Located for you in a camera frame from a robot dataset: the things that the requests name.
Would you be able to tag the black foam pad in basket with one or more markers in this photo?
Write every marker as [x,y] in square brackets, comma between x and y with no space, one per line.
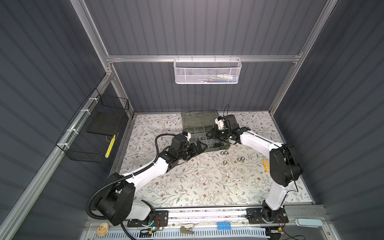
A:
[105,124]

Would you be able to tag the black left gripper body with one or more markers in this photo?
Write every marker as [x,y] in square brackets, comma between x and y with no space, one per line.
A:
[191,152]

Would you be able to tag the blue lego brick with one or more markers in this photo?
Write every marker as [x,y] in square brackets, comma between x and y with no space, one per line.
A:
[224,226]

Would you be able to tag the black wire wall basket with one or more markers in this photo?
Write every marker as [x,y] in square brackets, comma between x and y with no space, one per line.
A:
[78,144]

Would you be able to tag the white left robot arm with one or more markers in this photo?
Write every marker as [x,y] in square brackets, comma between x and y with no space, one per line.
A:
[116,201]

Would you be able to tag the white wire mesh basket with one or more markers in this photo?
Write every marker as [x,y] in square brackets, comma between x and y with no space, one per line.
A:
[207,71]

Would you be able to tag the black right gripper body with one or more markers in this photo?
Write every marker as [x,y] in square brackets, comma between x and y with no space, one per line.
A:
[221,135]

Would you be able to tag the transparent green compartment organizer box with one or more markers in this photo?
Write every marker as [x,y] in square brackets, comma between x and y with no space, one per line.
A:
[199,125]

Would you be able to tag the yellow tray with white cells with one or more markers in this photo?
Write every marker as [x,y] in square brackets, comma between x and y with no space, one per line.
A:
[266,164]

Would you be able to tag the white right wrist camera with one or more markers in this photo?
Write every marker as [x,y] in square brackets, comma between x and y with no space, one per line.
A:
[227,122]

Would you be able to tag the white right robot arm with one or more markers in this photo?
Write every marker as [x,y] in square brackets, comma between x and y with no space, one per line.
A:
[283,169]

